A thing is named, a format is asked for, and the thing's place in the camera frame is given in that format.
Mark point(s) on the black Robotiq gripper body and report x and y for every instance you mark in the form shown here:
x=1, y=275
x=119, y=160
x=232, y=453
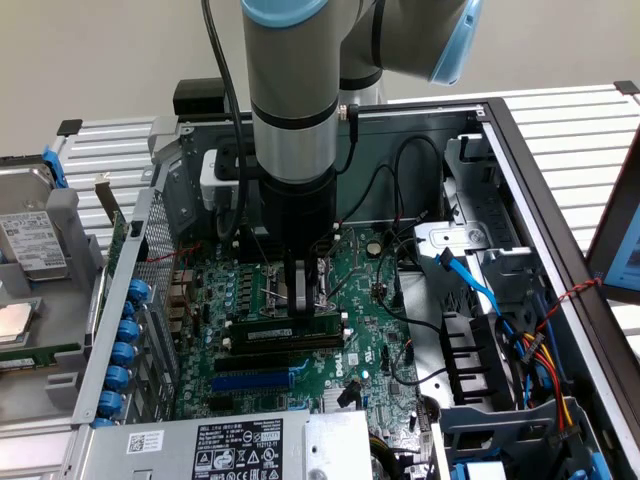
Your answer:
x=300, y=210

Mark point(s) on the green RAM stick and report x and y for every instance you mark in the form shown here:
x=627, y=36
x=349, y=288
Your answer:
x=270, y=332
x=20, y=363

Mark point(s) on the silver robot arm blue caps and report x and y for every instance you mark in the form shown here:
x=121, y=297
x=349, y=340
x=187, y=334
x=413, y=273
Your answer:
x=290, y=75

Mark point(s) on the RAM slot white latches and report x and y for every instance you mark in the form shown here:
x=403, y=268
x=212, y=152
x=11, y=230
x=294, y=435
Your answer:
x=226, y=343
x=252, y=247
x=336, y=227
x=228, y=325

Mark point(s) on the RAM slot black latches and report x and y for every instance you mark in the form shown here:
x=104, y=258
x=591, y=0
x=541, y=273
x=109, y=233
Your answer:
x=260, y=255
x=285, y=348
x=252, y=241

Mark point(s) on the silver socket locking lever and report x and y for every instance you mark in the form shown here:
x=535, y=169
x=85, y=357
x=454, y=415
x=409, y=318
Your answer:
x=275, y=294
x=262, y=250

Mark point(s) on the CPU socket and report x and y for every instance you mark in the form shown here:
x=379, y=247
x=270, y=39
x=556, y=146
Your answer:
x=272, y=290

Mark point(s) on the silver coin battery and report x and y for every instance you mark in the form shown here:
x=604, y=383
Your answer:
x=374, y=247

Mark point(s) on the green Dell motherboard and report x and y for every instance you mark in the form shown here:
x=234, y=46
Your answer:
x=370, y=345

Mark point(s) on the long black expansion slot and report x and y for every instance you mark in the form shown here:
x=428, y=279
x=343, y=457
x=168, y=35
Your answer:
x=252, y=362

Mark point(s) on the blue expansion slot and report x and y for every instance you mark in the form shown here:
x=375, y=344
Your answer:
x=252, y=382

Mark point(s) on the open grey PC case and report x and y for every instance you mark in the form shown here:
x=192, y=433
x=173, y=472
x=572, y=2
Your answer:
x=375, y=135

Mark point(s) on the silver chipset heatsink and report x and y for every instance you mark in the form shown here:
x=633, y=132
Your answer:
x=330, y=400

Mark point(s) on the metal rear port stack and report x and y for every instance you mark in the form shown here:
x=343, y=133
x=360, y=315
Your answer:
x=180, y=300

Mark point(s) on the short black expansion slot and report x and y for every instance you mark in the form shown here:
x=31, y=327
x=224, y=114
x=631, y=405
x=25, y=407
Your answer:
x=221, y=404

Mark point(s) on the black box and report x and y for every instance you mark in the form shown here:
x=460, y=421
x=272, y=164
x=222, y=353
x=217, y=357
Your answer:
x=195, y=97

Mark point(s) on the blue card retention clip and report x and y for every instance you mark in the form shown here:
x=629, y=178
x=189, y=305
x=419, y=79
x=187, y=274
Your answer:
x=122, y=354
x=110, y=403
x=128, y=332
x=129, y=310
x=138, y=291
x=102, y=423
x=116, y=378

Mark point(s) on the grey metal disk bay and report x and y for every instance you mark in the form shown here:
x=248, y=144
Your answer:
x=500, y=220

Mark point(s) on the green graphics card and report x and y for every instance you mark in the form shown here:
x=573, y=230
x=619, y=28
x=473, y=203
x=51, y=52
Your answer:
x=117, y=240

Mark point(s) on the grey power supply with label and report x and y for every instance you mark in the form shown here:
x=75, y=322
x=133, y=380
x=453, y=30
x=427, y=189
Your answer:
x=165, y=450

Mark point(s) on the grey parts rack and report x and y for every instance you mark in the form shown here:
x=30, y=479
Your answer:
x=65, y=300

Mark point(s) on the black table end cap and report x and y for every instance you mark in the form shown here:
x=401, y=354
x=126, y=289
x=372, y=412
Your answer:
x=70, y=127
x=627, y=87

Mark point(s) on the silver hard disk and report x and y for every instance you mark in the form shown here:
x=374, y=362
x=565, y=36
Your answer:
x=30, y=240

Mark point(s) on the silver CPU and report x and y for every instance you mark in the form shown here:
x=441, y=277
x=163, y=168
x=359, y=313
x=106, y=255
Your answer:
x=15, y=324

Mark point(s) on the dark laptop with lit screen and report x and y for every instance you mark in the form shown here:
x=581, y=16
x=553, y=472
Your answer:
x=620, y=260

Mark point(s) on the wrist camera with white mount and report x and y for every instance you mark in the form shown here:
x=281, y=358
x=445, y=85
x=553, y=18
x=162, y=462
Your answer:
x=210, y=175

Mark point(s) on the silver disk bay bracket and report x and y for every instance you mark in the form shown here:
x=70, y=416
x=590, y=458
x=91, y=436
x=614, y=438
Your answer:
x=450, y=235

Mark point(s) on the blue disk rail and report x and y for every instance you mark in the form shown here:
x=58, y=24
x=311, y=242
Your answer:
x=54, y=167

